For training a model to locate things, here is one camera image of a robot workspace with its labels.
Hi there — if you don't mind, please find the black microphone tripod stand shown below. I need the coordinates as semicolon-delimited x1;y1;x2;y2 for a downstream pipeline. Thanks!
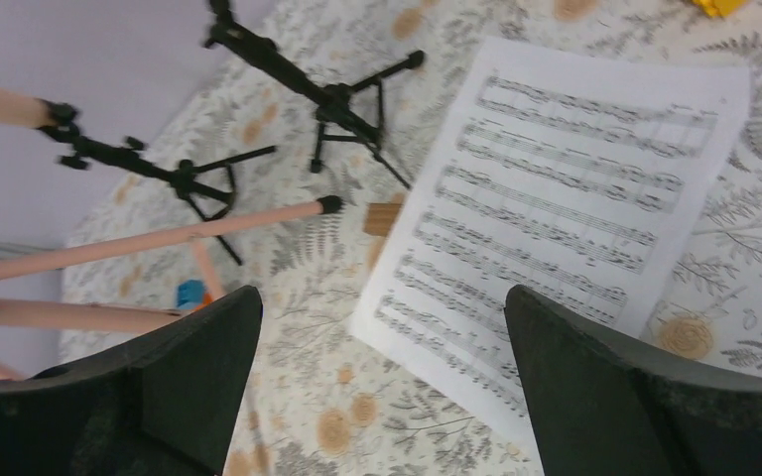
203;0;426;189

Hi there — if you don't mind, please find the pink music stand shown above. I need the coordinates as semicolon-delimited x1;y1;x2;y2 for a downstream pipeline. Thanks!
0;214;356;379

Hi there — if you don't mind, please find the small wooden block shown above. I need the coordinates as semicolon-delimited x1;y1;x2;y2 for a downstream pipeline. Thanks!
362;203;402;237

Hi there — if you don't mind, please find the light blue toy brick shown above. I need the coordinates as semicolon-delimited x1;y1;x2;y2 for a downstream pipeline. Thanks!
175;280;207;310

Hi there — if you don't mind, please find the small black tripod stand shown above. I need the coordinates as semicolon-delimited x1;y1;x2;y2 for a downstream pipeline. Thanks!
38;99;279;268

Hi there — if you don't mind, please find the floral patterned table mat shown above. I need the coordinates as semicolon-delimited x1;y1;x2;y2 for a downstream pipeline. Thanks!
59;0;762;476

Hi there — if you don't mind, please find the sheet music page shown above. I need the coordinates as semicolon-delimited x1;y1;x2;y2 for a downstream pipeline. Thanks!
349;37;751;453

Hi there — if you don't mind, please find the pink microphone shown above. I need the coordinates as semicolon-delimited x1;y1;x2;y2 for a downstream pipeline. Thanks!
0;88;55;129

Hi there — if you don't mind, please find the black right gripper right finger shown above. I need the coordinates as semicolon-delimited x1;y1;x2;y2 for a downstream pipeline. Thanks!
504;285;762;475

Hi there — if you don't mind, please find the yellow window frame brick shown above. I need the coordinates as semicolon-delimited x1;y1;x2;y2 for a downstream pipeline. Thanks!
691;0;748;18

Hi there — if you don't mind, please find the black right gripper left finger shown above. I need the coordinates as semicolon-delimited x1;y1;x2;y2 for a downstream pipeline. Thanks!
0;286;263;475

